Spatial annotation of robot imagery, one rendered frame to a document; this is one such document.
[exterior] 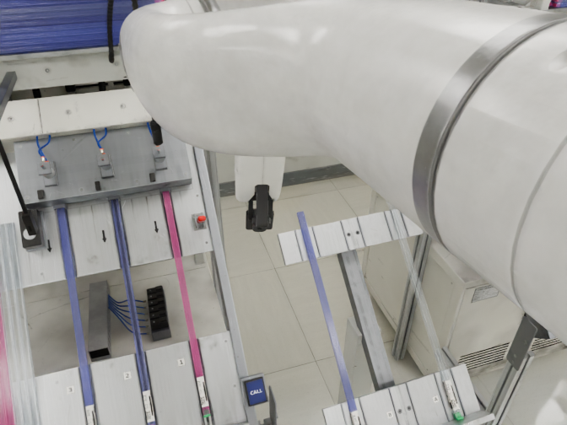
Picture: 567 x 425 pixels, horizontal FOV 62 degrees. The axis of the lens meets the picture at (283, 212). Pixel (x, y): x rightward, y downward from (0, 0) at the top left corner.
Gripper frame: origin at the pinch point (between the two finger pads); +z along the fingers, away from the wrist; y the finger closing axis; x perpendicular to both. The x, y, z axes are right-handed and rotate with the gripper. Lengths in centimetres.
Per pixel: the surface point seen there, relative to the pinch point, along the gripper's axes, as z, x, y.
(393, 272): 129, 61, -38
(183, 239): 46, -15, -15
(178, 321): 85, -20, -8
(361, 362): 65, 27, 9
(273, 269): 178, 15, -60
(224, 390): 56, -6, 15
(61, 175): 34, -39, -24
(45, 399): 52, -41, 16
